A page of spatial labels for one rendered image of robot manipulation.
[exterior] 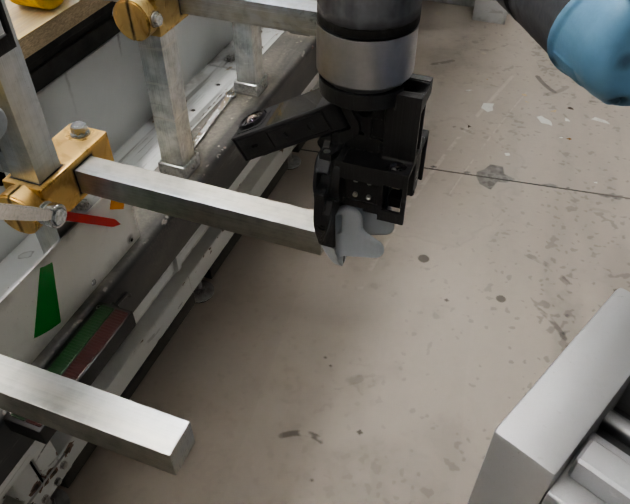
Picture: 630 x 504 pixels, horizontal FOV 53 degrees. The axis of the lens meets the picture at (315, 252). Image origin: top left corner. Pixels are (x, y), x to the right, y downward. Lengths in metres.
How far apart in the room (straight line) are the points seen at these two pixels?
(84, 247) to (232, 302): 0.97
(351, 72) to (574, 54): 0.17
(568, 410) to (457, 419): 1.18
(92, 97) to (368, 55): 0.71
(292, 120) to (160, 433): 0.26
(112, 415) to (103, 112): 0.72
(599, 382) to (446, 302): 1.38
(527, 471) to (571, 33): 0.22
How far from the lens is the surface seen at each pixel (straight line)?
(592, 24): 0.35
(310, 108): 0.53
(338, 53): 0.47
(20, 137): 0.68
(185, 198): 0.66
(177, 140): 0.92
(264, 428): 1.48
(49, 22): 0.98
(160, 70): 0.87
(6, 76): 0.65
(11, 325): 0.72
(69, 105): 1.07
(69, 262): 0.76
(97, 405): 0.52
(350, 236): 0.59
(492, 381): 1.60
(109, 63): 1.14
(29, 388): 0.54
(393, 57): 0.47
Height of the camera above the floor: 1.27
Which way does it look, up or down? 44 degrees down
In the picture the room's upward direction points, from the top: straight up
